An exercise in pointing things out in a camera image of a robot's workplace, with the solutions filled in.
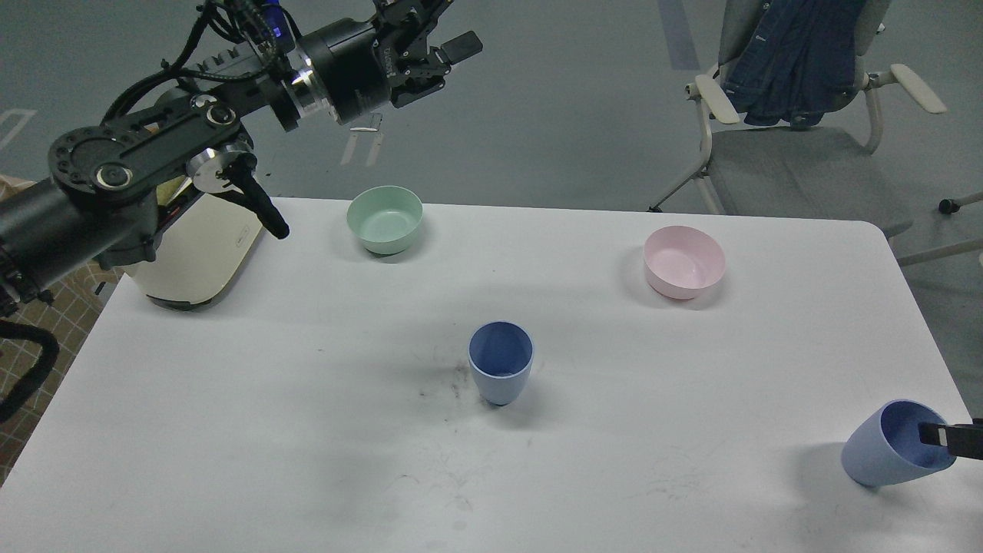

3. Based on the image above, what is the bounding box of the blue denim jacket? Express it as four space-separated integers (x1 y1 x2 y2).
717 1 867 128

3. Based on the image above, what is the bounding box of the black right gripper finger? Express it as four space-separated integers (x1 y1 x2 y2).
918 418 982 461

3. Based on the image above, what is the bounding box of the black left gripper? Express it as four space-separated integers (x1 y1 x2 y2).
296 1 484 124

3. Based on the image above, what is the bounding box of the pink bowl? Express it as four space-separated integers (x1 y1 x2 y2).
642 225 727 300

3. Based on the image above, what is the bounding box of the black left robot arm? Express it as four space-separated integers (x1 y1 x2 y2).
2 1 482 420

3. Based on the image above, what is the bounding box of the beige patterned cloth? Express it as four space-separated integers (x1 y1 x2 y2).
0 174 124 485

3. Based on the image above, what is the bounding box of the cream toaster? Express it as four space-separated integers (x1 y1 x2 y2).
121 88 266 312

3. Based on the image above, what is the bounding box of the blue cup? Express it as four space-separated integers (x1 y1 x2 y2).
468 320 536 406
840 399 956 488

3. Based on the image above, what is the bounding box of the green bowl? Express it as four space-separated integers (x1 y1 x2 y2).
346 185 424 256

